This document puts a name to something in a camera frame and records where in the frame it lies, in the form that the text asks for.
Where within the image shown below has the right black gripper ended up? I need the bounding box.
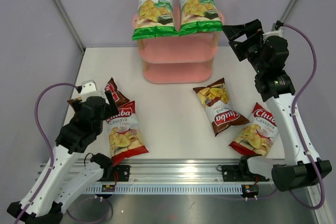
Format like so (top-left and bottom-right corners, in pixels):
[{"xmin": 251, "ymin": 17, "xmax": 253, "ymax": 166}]
[{"xmin": 222, "ymin": 20, "xmax": 267, "ymax": 74}]

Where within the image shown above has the green chips bag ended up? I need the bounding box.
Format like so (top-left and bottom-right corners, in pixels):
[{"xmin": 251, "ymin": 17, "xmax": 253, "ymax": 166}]
[
  {"xmin": 132, "ymin": 0, "xmax": 178, "ymax": 40},
  {"xmin": 179, "ymin": 0, "xmax": 223, "ymax": 36}
]

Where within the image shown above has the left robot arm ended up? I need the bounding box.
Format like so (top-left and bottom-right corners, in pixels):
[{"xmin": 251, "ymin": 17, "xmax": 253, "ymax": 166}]
[{"xmin": 7, "ymin": 91, "xmax": 119, "ymax": 223}]

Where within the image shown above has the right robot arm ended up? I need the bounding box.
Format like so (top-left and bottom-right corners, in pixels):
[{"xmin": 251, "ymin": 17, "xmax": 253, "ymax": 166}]
[{"xmin": 222, "ymin": 19, "xmax": 332, "ymax": 191}]

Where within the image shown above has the brown chips bag left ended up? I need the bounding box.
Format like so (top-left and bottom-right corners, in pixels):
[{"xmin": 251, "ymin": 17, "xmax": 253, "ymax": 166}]
[{"xmin": 67, "ymin": 77, "xmax": 131, "ymax": 109}]

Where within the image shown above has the brown chips bag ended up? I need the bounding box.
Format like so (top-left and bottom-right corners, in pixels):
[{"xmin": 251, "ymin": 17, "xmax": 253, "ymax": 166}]
[
  {"xmin": 67, "ymin": 77, "xmax": 131, "ymax": 109},
  {"xmin": 193, "ymin": 78, "xmax": 249, "ymax": 136}
]

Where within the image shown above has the red chips bag left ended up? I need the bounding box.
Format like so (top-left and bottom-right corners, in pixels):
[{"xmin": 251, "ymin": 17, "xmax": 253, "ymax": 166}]
[{"xmin": 107, "ymin": 101, "xmax": 149, "ymax": 166}]

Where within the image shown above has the red chips bag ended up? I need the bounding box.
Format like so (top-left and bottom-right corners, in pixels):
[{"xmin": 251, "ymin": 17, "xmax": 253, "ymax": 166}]
[
  {"xmin": 229, "ymin": 103, "xmax": 278, "ymax": 157},
  {"xmin": 107, "ymin": 101, "xmax": 149, "ymax": 166}
]

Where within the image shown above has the pink three-tier shelf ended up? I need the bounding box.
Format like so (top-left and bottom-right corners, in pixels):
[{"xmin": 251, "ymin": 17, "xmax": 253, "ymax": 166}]
[{"xmin": 132, "ymin": 8, "xmax": 226, "ymax": 85}]

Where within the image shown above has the brown chips bag right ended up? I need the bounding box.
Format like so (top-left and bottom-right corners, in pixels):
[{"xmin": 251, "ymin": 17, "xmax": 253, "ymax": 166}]
[{"xmin": 193, "ymin": 78, "xmax": 249, "ymax": 136}]

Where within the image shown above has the red chips bag right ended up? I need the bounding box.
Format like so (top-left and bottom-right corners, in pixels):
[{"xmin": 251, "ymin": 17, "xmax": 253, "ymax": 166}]
[{"xmin": 229, "ymin": 103, "xmax": 278, "ymax": 157}]

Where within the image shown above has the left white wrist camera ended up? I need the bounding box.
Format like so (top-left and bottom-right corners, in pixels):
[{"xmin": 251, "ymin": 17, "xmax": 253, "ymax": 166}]
[{"xmin": 73, "ymin": 80, "xmax": 106, "ymax": 102}]

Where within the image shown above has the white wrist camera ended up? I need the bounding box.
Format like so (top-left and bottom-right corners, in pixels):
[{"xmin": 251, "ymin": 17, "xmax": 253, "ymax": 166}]
[
  {"xmin": 263, "ymin": 20, "xmax": 284, "ymax": 41},
  {"xmin": 73, "ymin": 80, "xmax": 106, "ymax": 102}
]

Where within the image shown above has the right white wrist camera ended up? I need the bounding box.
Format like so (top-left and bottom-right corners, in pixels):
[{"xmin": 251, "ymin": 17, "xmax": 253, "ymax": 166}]
[{"xmin": 263, "ymin": 20, "xmax": 284, "ymax": 41}]

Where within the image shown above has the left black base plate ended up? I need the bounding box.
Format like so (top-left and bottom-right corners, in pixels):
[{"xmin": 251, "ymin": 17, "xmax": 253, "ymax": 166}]
[{"xmin": 99, "ymin": 165, "xmax": 130, "ymax": 182}]

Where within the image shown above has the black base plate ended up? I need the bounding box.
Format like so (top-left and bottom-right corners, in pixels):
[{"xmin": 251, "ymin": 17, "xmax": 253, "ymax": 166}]
[
  {"xmin": 216, "ymin": 165, "xmax": 269, "ymax": 182},
  {"xmin": 99, "ymin": 165, "xmax": 130, "ymax": 182}
]

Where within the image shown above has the aluminium mounting rail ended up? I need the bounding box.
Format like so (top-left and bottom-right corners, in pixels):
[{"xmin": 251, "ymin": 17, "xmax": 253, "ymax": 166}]
[{"xmin": 35, "ymin": 162, "xmax": 320, "ymax": 185}]

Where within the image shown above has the white slotted cable duct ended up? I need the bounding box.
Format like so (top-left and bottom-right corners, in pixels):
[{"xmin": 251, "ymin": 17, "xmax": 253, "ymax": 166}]
[{"xmin": 83, "ymin": 184, "xmax": 243, "ymax": 195}]

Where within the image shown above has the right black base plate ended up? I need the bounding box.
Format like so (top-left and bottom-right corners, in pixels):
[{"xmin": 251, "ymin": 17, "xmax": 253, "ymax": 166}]
[{"xmin": 216, "ymin": 165, "xmax": 269, "ymax": 182}]

